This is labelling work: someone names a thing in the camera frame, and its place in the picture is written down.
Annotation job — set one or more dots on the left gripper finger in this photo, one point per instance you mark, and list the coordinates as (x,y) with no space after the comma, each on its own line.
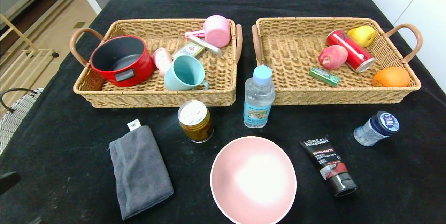
(8,182)

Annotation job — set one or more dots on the grey towel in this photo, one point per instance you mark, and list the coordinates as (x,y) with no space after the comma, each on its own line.
(139,175)

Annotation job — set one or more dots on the clear water bottle blue cap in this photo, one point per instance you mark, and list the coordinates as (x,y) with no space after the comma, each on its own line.
(259,95)

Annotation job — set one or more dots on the small bottle dark blue cap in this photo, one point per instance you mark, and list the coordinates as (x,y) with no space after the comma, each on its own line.
(373,131)

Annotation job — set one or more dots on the light wooden rack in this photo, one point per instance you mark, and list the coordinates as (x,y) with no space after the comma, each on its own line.
(35,51)

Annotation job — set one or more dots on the red cooking pot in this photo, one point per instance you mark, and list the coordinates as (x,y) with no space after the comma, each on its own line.
(139,70)

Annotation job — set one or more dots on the teal mug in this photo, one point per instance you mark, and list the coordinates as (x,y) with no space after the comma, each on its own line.
(174,81)

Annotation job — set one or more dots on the gold drink can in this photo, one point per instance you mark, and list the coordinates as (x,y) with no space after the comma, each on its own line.
(195,126)

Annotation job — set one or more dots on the small pink bottle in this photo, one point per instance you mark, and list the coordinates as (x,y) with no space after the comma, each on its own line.
(162,60)

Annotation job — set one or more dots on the small green tin box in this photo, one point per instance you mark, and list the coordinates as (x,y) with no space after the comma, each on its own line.
(190,50)

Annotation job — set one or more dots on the silver tube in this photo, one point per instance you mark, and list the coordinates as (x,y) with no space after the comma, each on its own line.
(205,44)

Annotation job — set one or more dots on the pink bowl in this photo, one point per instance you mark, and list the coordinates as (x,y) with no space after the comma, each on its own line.
(252,182)

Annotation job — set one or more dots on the pink measuring cup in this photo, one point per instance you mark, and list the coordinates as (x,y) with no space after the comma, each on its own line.
(217,32)

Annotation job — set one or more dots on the black face wash tube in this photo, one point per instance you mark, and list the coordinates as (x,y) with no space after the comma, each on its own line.
(327,161)

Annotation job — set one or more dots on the green gum pack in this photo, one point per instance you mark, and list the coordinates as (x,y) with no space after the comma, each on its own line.
(324,76)

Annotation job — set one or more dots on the red apple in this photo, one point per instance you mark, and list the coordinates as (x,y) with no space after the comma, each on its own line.
(331,58)

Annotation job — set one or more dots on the red soda can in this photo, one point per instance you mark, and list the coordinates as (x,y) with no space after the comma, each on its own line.
(352,51)

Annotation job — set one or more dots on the yellow pear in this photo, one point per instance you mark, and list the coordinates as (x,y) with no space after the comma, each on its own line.
(364,36)

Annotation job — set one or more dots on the orange fruit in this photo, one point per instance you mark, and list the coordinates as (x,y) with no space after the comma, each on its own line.
(392,77)

